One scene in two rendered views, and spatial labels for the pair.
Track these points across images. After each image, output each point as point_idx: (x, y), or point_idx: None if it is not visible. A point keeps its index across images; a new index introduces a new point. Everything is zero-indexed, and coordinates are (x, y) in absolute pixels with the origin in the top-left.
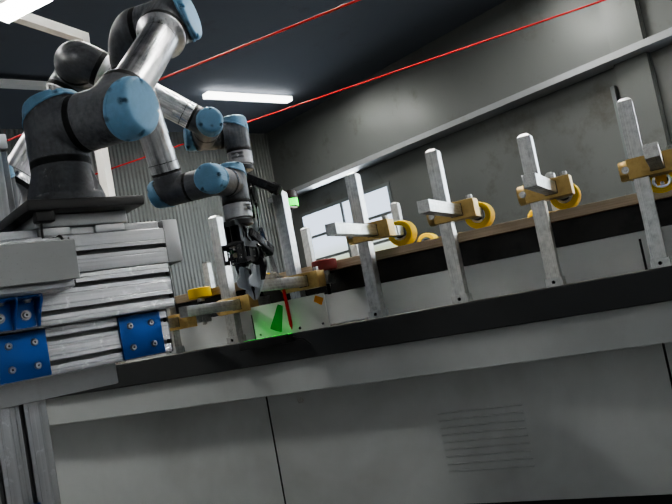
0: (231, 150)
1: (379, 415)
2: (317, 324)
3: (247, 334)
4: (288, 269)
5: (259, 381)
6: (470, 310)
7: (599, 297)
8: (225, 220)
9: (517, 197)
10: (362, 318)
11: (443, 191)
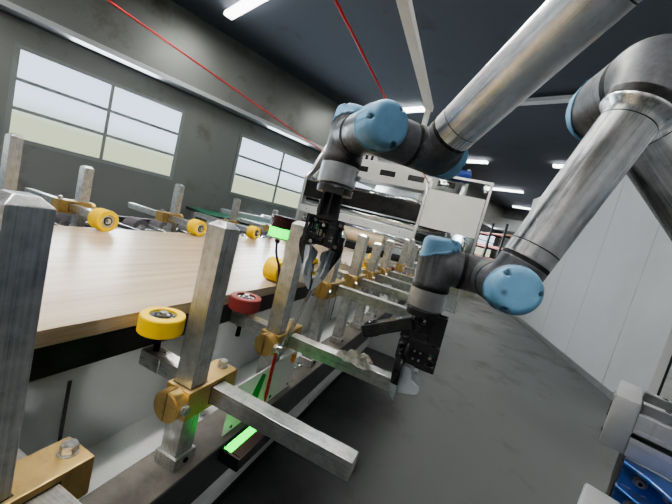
0: (358, 167)
1: None
2: (283, 385)
3: (41, 423)
4: (283, 325)
5: None
6: (346, 348)
7: None
8: (436, 312)
9: (371, 279)
10: (296, 366)
11: (361, 267)
